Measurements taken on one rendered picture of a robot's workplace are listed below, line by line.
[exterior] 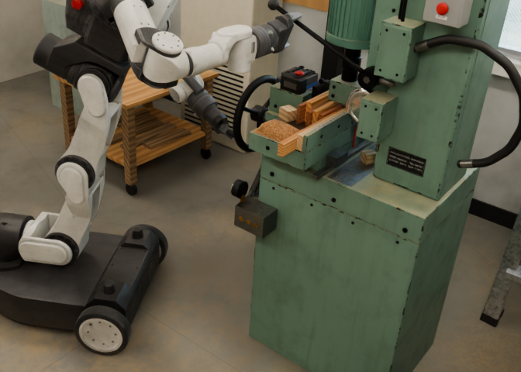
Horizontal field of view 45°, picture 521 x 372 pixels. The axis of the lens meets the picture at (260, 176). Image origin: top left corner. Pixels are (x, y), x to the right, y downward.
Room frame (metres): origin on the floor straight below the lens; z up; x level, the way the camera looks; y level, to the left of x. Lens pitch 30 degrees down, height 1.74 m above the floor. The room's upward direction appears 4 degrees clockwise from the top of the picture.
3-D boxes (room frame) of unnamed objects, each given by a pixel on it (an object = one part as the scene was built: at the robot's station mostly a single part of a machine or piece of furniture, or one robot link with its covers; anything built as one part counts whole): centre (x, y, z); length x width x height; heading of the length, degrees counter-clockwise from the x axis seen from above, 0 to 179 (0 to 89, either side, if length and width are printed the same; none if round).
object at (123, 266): (1.97, 0.75, 0.19); 0.64 x 0.52 x 0.33; 85
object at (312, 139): (1.88, -0.29, 0.93); 0.60 x 0.02 x 0.06; 145
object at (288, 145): (1.82, -0.21, 0.92); 0.54 x 0.02 x 0.04; 145
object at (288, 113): (1.87, -0.07, 0.92); 0.05 x 0.04 x 0.04; 37
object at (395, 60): (1.65, -0.35, 1.22); 0.09 x 0.08 x 0.15; 55
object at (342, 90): (1.89, -0.27, 0.99); 0.14 x 0.07 x 0.09; 55
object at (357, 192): (1.83, -0.36, 0.76); 0.57 x 0.45 x 0.09; 55
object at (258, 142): (1.97, -0.18, 0.87); 0.61 x 0.30 x 0.06; 145
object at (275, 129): (1.75, -0.05, 0.92); 0.14 x 0.09 x 0.04; 55
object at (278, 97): (2.02, -0.11, 0.91); 0.15 x 0.14 x 0.09; 145
